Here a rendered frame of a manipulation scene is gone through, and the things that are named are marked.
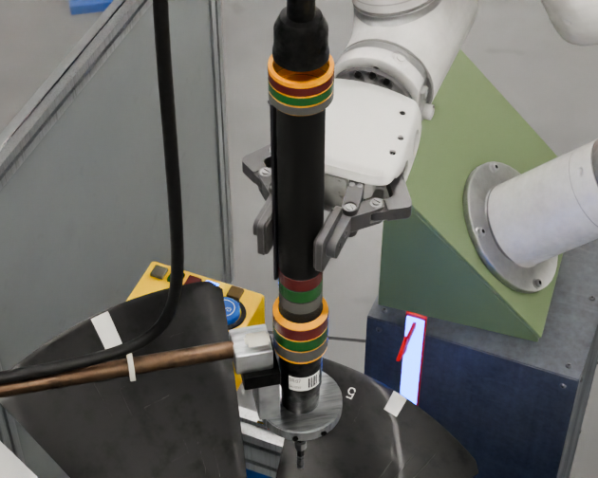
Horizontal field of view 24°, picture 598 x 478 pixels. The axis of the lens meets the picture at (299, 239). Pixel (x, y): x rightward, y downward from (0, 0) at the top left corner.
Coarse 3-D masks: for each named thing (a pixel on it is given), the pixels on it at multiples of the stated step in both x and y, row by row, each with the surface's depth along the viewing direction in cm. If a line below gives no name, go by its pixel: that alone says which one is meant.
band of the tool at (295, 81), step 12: (276, 72) 92; (288, 72) 93; (300, 72) 93; (312, 72) 93; (324, 72) 92; (288, 84) 88; (300, 84) 88; (312, 84) 88; (288, 96) 89; (312, 96) 89
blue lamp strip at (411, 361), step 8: (408, 320) 157; (416, 320) 156; (408, 328) 158; (416, 328) 157; (416, 336) 158; (408, 344) 160; (416, 344) 159; (408, 352) 161; (416, 352) 160; (408, 360) 162; (416, 360) 161; (408, 368) 163; (416, 368) 162; (408, 376) 164; (416, 376) 163; (408, 384) 165; (416, 384) 164; (408, 392) 166; (416, 392) 165; (416, 400) 167
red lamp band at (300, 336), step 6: (276, 324) 106; (324, 324) 106; (276, 330) 107; (282, 330) 106; (288, 330) 106; (312, 330) 106; (318, 330) 106; (324, 330) 107; (288, 336) 106; (294, 336) 106; (300, 336) 106; (306, 336) 106; (312, 336) 106; (318, 336) 107
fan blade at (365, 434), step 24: (360, 384) 151; (360, 408) 149; (408, 408) 151; (336, 432) 146; (360, 432) 147; (384, 432) 148; (408, 432) 149; (432, 432) 150; (288, 456) 144; (312, 456) 144; (336, 456) 144; (360, 456) 144; (384, 456) 145; (408, 456) 146; (432, 456) 148; (456, 456) 150
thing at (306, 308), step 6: (282, 300) 105; (318, 300) 105; (282, 306) 105; (288, 306) 105; (294, 306) 104; (300, 306) 104; (306, 306) 104; (312, 306) 105; (318, 306) 105; (294, 312) 105; (300, 312) 105; (306, 312) 105
